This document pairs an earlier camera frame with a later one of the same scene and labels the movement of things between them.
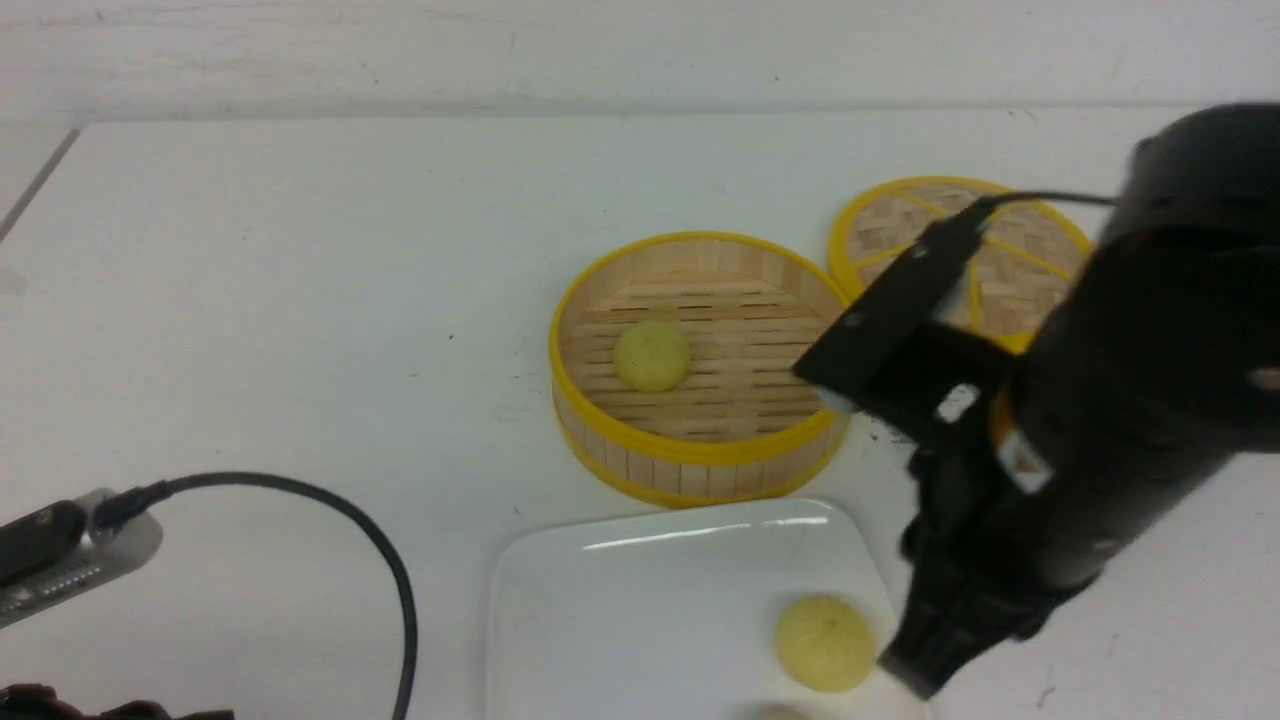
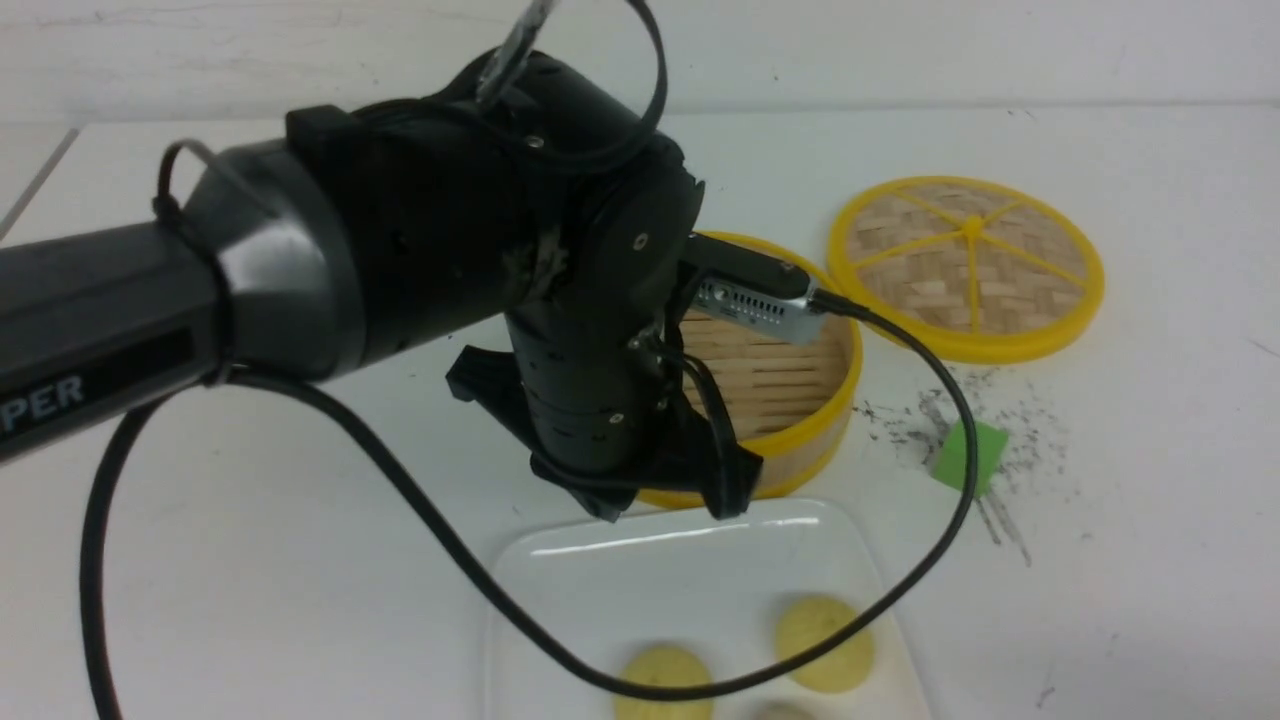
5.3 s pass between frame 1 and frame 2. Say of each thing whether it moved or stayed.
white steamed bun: stayed
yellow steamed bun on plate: stayed
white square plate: stayed
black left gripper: moved
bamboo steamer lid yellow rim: stayed
